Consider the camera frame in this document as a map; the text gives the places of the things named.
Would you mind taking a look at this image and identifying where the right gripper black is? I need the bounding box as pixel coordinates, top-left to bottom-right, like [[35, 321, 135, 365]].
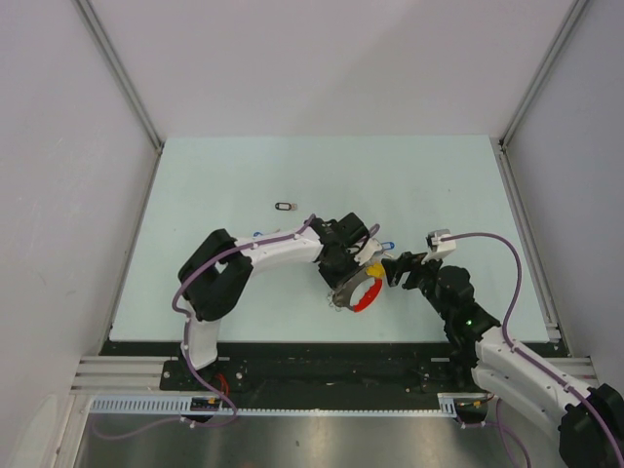
[[381, 250, 451, 321]]

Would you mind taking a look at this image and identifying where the metal keyring holder red handle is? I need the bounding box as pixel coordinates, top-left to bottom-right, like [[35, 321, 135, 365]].
[[329, 269, 383, 313]]

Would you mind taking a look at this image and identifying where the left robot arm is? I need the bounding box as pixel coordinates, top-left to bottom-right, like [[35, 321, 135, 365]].
[[172, 213, 382, 390]]

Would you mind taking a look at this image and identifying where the yellow key tag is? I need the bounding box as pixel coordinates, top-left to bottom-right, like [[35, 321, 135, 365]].
[[366, 262, 385, 279]]

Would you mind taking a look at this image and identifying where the black key tag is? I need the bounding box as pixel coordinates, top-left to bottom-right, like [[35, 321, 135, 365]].
[[274, 202, 297, 212]]

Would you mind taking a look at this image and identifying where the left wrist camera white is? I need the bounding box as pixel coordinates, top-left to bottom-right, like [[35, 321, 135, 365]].
[[354, 238, 383, 265]]

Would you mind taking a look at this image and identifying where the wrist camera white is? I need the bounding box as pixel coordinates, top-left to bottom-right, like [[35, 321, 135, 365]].
[[422, 229, 456, 264], [354, 238, 383, 265]]

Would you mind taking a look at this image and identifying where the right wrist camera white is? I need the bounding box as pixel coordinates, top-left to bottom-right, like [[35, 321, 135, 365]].
[[422, 229, 456, 264]]

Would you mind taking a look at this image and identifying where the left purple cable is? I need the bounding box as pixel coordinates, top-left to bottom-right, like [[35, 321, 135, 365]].
[[91, 213, 381, 440]]

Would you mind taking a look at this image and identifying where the purple cable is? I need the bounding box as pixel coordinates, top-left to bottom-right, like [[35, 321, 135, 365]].
[[441, 232, 624, 468], [91, 213, 381, 440]]

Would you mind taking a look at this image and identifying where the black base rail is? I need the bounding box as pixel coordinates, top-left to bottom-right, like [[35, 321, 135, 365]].
[[100, 341, 483, 410]]

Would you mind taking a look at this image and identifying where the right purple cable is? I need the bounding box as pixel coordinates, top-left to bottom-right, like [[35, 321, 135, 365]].
[[441, 232, 624, 468]]

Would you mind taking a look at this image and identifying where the white cable duct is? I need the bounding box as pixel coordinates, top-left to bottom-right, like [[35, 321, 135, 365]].
[[90, 395, 469, 418]]

